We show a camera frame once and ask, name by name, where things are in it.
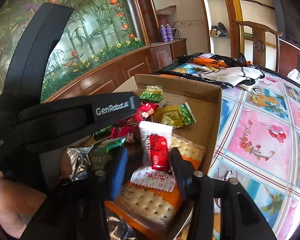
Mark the brown woven basket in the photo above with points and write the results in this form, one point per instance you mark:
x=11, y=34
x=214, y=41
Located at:
x=166, y=15

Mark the silver foil snack packet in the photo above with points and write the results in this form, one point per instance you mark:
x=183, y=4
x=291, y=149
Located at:
x=78, y=162

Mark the wooden chair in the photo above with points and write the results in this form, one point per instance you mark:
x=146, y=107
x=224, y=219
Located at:
x=259, y=45

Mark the black flat television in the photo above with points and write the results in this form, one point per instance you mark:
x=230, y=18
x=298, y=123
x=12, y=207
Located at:
x=277, y=10

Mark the flower wall mural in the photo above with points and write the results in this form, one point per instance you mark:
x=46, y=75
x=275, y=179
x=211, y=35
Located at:
x=90, y=30

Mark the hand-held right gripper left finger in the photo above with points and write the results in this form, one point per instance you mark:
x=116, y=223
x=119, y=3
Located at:
x=118, y=177

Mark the green pea snack packet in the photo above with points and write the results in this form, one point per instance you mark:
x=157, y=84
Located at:
x=152, y=94
x=176, y=116

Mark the white packet red lettering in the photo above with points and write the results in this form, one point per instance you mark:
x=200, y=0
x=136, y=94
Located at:
x=152, y=180

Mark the white red snack packet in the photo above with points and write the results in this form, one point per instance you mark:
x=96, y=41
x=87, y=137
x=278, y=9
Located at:
x=156, y=145

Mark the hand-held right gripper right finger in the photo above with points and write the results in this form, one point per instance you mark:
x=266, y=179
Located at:
x=180, y=175

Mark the wooden low cabinet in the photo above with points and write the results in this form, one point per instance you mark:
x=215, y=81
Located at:
x=130, y=67

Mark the orange cracker packet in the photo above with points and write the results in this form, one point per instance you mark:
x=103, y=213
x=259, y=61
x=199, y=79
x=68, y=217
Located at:
x=147, y=205
x=190, y=150

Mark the dark red snack packet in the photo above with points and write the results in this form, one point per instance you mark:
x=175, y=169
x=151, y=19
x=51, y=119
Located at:
x=126, y=132

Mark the bright red snack packet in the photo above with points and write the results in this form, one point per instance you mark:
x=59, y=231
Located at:
x=147, y=111

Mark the white plastic bag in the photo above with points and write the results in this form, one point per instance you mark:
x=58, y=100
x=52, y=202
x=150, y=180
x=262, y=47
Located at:
x=298, y=78

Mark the brown cardboard box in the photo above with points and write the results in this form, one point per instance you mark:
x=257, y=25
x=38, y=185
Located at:
x=205, y=110

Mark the dark small bag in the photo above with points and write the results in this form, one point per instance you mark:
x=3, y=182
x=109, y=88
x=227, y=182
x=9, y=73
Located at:
x=218, y=30

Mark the glass wall shelves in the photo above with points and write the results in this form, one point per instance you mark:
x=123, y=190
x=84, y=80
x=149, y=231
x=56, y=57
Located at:
x=215, y=12

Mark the person's left hand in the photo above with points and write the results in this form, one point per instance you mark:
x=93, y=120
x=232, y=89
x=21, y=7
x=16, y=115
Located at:
x=17, y=202

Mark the green foil snack packet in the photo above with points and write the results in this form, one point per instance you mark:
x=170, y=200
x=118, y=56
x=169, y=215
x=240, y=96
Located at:
x=106, y=152

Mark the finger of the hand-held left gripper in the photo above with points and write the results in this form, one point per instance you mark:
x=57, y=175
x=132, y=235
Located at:
x=135, y=103

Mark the black orange white scarf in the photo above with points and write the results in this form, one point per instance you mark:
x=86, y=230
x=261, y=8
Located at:
x=215, y=70

